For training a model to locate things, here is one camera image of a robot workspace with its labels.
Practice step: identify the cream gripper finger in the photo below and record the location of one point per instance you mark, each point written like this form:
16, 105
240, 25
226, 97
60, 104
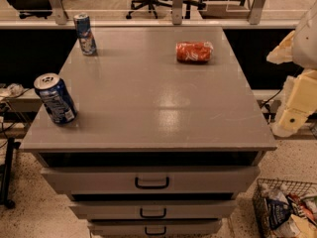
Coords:
298, 102
283, 51

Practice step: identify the orange coke can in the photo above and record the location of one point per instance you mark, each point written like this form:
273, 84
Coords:
194, 51

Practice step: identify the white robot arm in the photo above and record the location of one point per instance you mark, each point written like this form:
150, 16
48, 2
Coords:
304, 46

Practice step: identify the tall blue white can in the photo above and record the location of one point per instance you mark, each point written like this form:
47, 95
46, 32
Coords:
84, 34

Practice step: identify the dark blue soda can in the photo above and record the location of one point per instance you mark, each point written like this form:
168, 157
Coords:
52, 90

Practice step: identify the red snack bag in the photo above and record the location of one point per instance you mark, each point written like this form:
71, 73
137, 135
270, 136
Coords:
304, 206

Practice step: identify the dark blue snack bag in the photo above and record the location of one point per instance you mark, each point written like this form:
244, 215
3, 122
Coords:
278, 212

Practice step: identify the top grey drawer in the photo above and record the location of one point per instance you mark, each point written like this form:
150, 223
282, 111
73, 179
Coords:
137, 180

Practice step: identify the grey drawer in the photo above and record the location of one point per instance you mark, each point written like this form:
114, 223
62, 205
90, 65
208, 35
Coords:
155, 227
137, 180
149, 210

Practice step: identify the yellow snack bag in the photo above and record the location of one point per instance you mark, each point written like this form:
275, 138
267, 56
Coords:
303, 228

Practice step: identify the black office chair centre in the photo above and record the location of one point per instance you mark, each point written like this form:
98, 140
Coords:
150, 4

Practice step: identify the grey drawer cabinet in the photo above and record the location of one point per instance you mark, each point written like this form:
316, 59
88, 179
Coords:
138, 106

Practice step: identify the middle grey drawer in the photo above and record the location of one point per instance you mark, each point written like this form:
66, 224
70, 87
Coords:
149, 210

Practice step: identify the bottom grey drawer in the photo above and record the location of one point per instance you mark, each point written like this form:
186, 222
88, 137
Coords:
155, 227

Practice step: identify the black stand left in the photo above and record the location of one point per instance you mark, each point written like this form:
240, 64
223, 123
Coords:
5, 171

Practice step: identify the wire basket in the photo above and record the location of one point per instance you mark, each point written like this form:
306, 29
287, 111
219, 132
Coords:
277, 189

